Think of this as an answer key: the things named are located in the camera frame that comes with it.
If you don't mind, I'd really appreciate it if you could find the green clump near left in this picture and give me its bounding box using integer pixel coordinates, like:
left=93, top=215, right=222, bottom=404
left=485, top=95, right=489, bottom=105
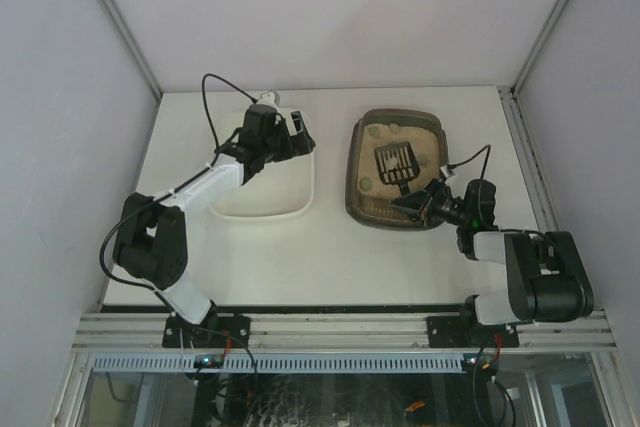
left=384, top=156, right=399, bottom=171

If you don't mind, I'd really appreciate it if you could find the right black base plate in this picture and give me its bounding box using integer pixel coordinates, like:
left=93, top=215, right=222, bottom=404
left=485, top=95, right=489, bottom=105
left=426, top=316, right=520, bottom=348

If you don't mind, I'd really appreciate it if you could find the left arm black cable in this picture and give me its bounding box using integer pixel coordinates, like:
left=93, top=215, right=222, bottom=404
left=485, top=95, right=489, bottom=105
left=98, top=73, right=261, bottom=298

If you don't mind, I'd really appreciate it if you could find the green clump lower left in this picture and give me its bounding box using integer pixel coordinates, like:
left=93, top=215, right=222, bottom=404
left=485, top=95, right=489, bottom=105
left=359, top=177, right=373, bottom=192

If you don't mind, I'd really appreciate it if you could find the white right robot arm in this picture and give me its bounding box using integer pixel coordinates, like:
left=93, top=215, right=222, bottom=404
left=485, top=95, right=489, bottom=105
left=391, top=179, right=594, bottom=346

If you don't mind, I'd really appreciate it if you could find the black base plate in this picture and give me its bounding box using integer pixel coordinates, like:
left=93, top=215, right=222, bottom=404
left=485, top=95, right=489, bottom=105
left=426, top=316, right=520, bottom=348
left=161, top=315, right=251, bottom=349

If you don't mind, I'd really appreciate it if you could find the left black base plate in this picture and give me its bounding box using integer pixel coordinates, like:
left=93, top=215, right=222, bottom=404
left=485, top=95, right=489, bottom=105
left=161, top=315, right=251, bottom=349

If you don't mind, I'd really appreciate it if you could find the dark translucent litter box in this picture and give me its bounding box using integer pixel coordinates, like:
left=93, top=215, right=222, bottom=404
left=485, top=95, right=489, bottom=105
left=343, top=107, right=450, bottom=232

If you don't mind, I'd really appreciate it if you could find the grey slotted cable duct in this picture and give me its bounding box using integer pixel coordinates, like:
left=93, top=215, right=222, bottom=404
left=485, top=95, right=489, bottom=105
left=93, top=352, right=465, bottom=374

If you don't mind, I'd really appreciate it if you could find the brownish clump lower right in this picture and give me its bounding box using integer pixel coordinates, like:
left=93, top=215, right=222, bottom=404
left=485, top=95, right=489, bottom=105
left=418, top=154, right=431, bottom=166

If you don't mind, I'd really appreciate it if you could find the aluminium mounting rail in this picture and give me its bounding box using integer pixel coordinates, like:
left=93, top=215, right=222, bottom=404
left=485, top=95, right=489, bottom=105
left=72, top=312, right=616, bottom=353

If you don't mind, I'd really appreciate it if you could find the green clump top left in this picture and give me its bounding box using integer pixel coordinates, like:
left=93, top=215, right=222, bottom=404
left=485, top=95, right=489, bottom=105
left=368, top=127, right=380, bottom=139

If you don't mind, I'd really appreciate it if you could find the white plastic bin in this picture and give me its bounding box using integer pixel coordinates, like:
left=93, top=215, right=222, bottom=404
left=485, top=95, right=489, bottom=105
left=210, top=103, right=315, bottom=220

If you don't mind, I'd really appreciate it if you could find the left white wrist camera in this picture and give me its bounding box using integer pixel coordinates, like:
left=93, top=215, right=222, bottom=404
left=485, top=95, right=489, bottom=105
left=257, top=91, right=280, bottom=109

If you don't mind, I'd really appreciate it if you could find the beige pellet litter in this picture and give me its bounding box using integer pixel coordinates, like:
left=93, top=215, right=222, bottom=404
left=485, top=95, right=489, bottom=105
left=349, top=119, right=444, bottom=221

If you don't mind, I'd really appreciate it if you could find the black slotted litter scoop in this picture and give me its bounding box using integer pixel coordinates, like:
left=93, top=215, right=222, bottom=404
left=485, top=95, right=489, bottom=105
left=374, top=142, right=420, bottom=196

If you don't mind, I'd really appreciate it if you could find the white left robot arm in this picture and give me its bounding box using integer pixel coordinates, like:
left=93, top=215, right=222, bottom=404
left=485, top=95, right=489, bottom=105
left=99, top=101, right=316, bottom=329

